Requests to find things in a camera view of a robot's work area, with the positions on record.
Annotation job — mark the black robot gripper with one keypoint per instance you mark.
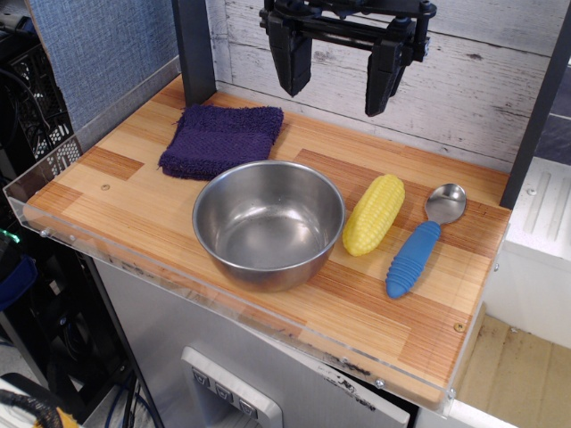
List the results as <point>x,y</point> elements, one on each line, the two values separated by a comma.
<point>395,32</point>

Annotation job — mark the purple knitted cloth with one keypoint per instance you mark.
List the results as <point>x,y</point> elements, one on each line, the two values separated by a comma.
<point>210,140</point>

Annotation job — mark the stainless steel pot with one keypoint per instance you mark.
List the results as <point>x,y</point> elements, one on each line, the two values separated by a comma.
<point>269,226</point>

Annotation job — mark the yellow plastic corn cob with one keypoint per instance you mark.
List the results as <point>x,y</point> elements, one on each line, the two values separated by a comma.
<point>373,215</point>

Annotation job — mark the white ridged side block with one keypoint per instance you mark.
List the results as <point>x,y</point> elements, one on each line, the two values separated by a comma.
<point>529,286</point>

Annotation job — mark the black perforated crate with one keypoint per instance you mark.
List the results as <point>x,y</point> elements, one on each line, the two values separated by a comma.
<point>34,116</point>

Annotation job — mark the silver cabinet with buttons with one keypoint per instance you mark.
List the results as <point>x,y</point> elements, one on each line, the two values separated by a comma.
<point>159,325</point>

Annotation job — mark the clear acrylic table guard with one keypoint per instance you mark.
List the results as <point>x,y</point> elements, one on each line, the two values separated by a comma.
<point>116,206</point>

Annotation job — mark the blue fabric bag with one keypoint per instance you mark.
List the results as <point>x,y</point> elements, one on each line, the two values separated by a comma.
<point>18,282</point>

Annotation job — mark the dark grey left post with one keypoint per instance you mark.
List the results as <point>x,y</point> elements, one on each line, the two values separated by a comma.
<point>194,50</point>

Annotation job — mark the dark grey post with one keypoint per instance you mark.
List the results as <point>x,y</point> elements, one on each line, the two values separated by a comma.
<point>541,110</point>
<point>194,50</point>

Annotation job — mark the blue handled metal spoon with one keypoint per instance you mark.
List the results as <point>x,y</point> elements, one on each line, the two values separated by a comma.
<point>446,204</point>

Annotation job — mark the dark grey right post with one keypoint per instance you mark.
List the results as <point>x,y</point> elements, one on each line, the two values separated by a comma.
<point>541,110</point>

